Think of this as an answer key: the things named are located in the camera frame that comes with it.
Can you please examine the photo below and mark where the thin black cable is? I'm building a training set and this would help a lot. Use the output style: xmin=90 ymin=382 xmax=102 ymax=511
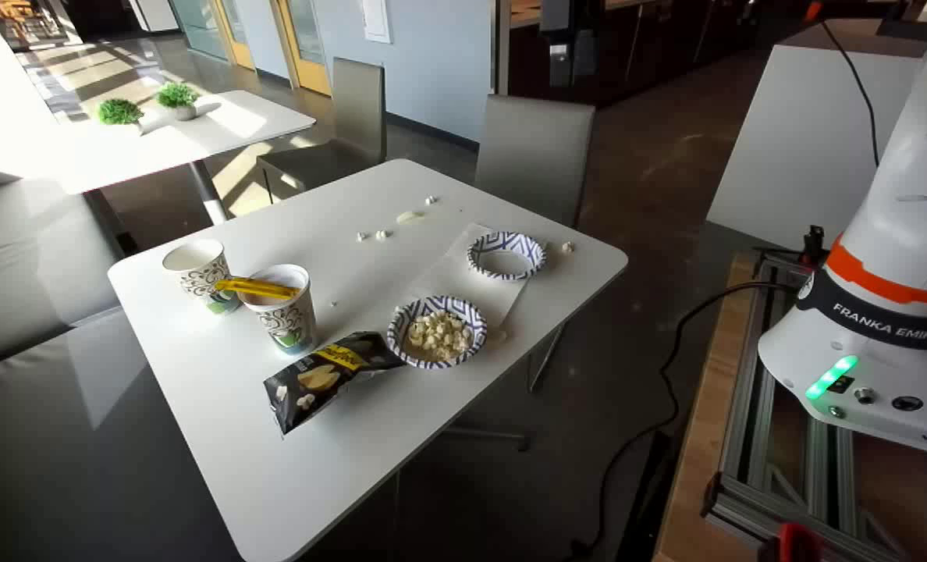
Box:
xmin=813 ymin=12 xmax=886 ymax=168

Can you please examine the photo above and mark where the black snack bag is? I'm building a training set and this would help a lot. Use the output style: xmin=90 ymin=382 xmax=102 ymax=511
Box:
xmin=259 ymin=328 xmax=413 ymax=437

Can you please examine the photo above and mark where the white table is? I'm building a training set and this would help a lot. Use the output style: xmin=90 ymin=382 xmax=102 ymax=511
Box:
xmin=0 ymin=88 xmax=319 ymax=200

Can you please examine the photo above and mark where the yellow framed door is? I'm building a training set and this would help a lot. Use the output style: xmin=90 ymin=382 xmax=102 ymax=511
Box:
xmin=270 ymin=0 xmax=333 ymax=97

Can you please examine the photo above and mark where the green plant in white pot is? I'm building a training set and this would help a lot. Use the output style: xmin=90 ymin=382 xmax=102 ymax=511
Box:
xmin=152 ymin=79 xmax=204 ymax=123

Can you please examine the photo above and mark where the patterned paper cup with packet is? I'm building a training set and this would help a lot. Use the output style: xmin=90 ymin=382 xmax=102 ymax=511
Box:
xmin=240 ymin=263 xmax=320 ymax=357

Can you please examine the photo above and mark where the empty patterned paper bowl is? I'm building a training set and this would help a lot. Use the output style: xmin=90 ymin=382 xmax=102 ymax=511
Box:
xmin=466 ymin=228 xmax=549 ymax=283

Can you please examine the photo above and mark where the patterned paper coffee cup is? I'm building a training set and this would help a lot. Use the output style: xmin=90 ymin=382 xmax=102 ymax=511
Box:
xmin=158 ymin=234 xmax=243 ymax=315

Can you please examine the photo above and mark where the white paper notice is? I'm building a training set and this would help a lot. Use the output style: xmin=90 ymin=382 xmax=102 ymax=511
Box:
xmin=360 ymin=0 xmax=394 ymax=47

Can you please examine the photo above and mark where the black floor cable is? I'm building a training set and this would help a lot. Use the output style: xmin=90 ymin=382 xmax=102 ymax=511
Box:
xmin=573 ymin=277 xmax=802 ymax=555

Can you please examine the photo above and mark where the yellow packet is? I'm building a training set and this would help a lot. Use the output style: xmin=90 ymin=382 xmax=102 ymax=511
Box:
xmin=211 ymin=272 xmax=301 ymax=306

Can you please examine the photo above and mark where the red clamp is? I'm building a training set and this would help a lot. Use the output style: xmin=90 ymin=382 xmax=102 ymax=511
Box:
xmin=755 ymin=522 xmax=829 ymax=562

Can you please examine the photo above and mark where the wooden platform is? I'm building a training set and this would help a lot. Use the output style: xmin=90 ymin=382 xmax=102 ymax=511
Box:
xmin=648 ymin=245 xmax=768 ymax=562

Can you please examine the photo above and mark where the grey bench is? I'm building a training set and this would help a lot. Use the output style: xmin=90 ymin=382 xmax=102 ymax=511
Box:
xmin=0 ymin=164 xmax=247 ymax=562

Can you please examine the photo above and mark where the patterned bowl with popcorn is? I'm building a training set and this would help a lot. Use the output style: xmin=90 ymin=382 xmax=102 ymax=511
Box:
xmin=383 ymin=294 xmax=491 ymax=372

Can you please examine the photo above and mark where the popcorn heap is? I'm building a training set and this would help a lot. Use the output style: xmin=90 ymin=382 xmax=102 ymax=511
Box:
xmin=407 ymin=310 xmax=473 ymax=362

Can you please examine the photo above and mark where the aluminium mounting frame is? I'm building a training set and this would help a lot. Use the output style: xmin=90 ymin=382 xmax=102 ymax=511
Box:
xmin=701 ymin=245 xmax=927 ymax=562

